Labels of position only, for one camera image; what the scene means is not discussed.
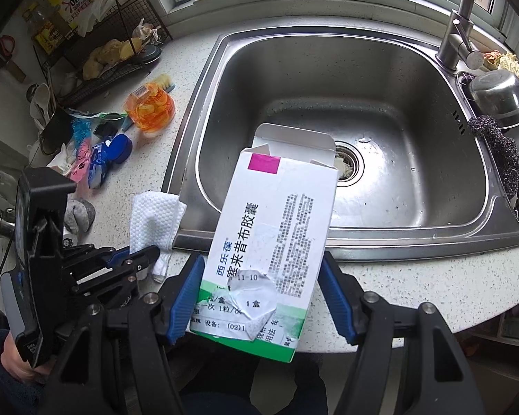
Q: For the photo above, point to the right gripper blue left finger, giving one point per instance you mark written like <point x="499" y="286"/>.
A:
<point x="182" y="293"/>

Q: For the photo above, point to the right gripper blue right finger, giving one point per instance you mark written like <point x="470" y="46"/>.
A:
<point x="339" y="292"/>

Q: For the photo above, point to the grey rag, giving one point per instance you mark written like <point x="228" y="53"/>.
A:
<point x="79" y="216"/>

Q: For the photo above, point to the white green medicine box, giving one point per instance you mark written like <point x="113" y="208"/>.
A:
<point x="269" y="242"/>

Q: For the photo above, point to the white paper towel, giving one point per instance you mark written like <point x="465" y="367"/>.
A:
<point x="155" y="221"/>

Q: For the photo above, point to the blue white plastic wrapper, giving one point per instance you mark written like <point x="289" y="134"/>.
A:
<point x="99" y="164"/>

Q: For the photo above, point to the blue round lid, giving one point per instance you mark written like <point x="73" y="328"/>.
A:
<point x="118" y="149"/>

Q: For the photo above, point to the pink blue plastic bag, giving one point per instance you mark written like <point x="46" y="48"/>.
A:
<point x="82" y="137"/>

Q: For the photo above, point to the clear green blister package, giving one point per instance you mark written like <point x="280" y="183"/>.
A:
<point x="109" y="116"/>

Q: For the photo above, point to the orange plastic cup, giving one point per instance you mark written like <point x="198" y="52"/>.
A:
<point x="150" y="107"/>

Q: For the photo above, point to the person's left hand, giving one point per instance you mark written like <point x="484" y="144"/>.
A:
<point x="12" y="362"/>

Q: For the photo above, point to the small steel teapot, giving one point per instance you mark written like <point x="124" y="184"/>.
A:
<point x="7" y="223"/>

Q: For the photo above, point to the stainless steel sink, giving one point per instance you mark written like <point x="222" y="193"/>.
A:
<point x="422" y="186"/>

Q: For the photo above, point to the dark utensil holder mug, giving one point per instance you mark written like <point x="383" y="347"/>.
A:
<point x="57" y="132"/>

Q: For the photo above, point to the small black cube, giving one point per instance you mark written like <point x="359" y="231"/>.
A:
<point x="108" y="129"/>

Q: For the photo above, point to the white rice spoon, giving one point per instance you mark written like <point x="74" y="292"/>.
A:
<point x="38" y="96"/>

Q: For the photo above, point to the dark steel wool scrubber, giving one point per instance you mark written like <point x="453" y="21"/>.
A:
<point x="503" y="149"/>

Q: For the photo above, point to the yellow bristle scrub brush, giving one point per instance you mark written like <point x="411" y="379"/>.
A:
<point x="165" y="82"/>

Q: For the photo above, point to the ginger roots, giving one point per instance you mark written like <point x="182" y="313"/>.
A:
<point x="112" y="53"/>

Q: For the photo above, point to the steel bowl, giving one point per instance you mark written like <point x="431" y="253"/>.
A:
<point x="496" y="95"/>

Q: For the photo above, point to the curved steel faucet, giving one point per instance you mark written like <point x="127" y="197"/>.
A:
<point x="456" y="45"/>

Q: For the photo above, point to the red handled scissors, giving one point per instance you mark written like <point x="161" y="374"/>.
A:
<point x="7" y="46"/>

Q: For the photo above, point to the black wire rack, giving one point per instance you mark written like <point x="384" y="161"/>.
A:
<point x="133" y="19"/>

